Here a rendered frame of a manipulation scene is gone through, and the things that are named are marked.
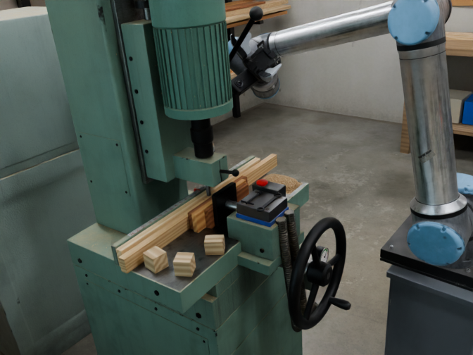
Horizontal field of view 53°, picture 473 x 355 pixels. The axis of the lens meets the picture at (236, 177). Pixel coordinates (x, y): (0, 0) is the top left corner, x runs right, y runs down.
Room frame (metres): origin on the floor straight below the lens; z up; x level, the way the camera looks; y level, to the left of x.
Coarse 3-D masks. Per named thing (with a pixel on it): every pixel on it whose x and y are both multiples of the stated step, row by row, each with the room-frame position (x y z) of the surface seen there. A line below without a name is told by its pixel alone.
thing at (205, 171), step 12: (180, 156) 1.19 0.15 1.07; (192, 156) 1.18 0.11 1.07; (216, 156) 1.16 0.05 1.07; (180, 168) 1.19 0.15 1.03; (192, 168) 1.16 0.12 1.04; (204, 168) 1.13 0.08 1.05; (216, 168) 1.13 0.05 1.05; (192, 180) 1.16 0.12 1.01; (204, 180) 1.14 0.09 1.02; (216, 180) 1.13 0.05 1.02
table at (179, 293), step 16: (304, 192) 1.27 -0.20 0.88; (224, 224) 1.10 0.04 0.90; (176, 240) 1.03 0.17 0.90; (192, 240) 1.03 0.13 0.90; (208, 256) 0.95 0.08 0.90; (224, 256) 0.95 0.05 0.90; (240, 256) 0.98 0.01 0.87; (256, 256) 0.98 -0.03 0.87; (144, 272) 0.91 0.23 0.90; (160, 272) 0.90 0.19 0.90; (208, 272) 0.90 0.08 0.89; (224, 272) 0.95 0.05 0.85; (272, 272) 0.94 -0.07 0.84; (144, 288) 0.89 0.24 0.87; (160, 288) 0.86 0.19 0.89; (176, 288) 0.84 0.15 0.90; (192, 288) 0.85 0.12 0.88; (208, 288) 0.90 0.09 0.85; (176, 304) 0.83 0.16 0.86; (192, 304) 0.85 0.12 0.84
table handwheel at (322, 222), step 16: (320, 224) 0.97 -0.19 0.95; (336, 224) 1.02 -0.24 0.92; (304, 240) 0.93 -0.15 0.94; (336, 240) 1.06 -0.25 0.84; (304, 256) 0.89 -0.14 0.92; (336, 256) 1.05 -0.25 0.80; (304, 272) 0.88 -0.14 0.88; (320, 272) 0.94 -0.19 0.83; (336, 272) 1.05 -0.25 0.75; (336, 288) 1.02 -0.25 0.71; (288, 304) 0.87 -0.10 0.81; (320, 304) 0.99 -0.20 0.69; (304, 320) 0.88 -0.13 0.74
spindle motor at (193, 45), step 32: (160, 0) 1.10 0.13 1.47; (192, 0) 1.09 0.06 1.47; (224, 0) 1.16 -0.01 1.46; (160, 32) 1.12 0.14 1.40; (192, 32) 1.09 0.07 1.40; (224, 32) 1.14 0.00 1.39; (160, 64) 1.13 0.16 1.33; (192, 64) 1.09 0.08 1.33; (224, 64) 1.13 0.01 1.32; (192, 96) 1.09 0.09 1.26; (224, 96) 1.13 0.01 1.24
